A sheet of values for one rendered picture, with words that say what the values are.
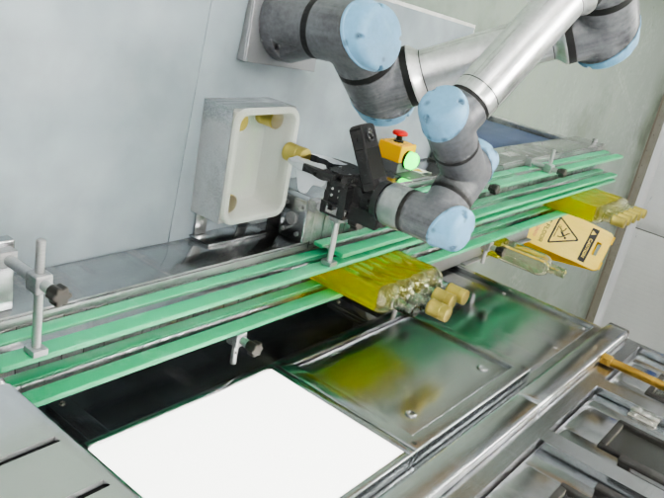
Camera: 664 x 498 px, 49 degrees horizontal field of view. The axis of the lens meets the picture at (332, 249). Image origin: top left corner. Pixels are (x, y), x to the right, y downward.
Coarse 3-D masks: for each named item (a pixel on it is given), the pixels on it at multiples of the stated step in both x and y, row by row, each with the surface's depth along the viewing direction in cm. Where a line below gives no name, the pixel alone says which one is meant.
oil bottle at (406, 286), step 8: (360, 264) 156; (368, 264) 157; (376, 264) 158; (376, 272) 153; (384, 272) 154; (392, 272) 155; (392, 280) 151; (400, 280) 152; (408, 280) 153; (400, 288) 150; (408, 288) 151; (400, 296) 150
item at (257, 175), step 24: (240, 120) 130; (288, 120) 143; (240, 144) 143; (264, 144) 148; (240, 168) 146; (264, 168) 149; (288, 168) 146; (240, 192) 148; (264, 192) 150; (240, 216) 141; (264, 216) 146
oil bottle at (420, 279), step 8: (376, 256) 161; (384, 256) 162; (384, 264) 158; (392, 264) 159; (400, 264) 160; (400, 272) 156; (408, 272) 156; (416, 272) 157; (416, 280) 154; (424, 280) 155; (416, 288) 155
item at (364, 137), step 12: (360, 132) 123; (372, 132) 124; (360, 144) 123; (372, 144) 125; (360, 156) 124; (372, 156) 124; (360, 168) 125; (372, 168) 124; (372, 180) 124; (384, 180) 127
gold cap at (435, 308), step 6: (432, 300) 148; (426, 306) 148; (432, 306) 147; (438, 306) 147; (444, 306) 146; (450, 306) 147; (426, 312) 148; (432, 312) 147; (438, 312) 146; (444, 312) 146; (450, 312) 147; (438, 318) 147; (444, 318) 146
